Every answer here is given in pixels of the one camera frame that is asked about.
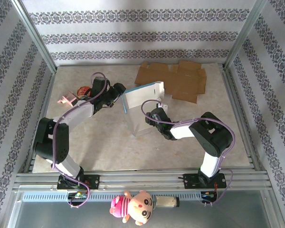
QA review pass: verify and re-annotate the teal paper box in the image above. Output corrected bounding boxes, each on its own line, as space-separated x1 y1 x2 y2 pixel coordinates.
122 81 168 138

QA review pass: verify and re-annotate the brown cardboard box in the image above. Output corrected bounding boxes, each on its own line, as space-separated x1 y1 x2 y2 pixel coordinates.
134 60 207 104

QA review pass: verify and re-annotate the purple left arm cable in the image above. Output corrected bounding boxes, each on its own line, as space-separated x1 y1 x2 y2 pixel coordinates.
48 72 110 209

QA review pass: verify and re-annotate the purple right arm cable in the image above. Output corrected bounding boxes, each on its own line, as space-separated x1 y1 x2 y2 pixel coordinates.
141 99 236 207

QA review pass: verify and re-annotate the pink plush doll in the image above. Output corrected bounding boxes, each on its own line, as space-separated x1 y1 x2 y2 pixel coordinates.
110 190 155 226

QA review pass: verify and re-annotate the aluminium frame post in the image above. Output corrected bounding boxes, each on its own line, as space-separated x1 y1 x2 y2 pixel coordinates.
224 0 269 69
10 0 57 74

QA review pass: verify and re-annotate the long aluminium mounting rail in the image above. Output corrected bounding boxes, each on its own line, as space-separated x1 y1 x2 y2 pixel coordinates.
13 169 273 193

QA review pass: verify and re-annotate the grey slotted cable duct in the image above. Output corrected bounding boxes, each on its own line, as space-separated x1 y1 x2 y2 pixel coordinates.
21 191 219 202

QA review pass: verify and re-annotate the red round tin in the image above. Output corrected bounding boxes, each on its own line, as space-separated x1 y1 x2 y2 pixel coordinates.
76 85 92 98

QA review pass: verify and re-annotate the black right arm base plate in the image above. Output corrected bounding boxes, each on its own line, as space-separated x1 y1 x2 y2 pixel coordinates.
183 173 226 190

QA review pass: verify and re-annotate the aluminium side rail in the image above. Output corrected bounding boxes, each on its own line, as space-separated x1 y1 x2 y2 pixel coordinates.
219 64 264 173
23 71 56 173

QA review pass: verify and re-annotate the white jar with black cap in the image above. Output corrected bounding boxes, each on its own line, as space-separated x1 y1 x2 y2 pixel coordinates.
154 194 181 208

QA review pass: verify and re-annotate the grey metal shelf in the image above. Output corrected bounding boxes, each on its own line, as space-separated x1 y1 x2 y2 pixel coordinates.
4 190 285 228

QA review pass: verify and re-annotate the small circuit board with wires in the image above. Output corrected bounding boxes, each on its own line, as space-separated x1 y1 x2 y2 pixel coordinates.
200 190 218 202
66 191 88 200

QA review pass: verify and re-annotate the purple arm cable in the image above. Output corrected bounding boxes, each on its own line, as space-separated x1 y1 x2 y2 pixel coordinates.
48 72 110 209
141 99 236 207

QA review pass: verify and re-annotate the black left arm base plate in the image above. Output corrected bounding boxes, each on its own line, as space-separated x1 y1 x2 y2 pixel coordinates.
57 174 101 190

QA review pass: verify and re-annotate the pink toy block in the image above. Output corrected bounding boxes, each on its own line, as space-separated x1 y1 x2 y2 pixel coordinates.
57 91 79 107

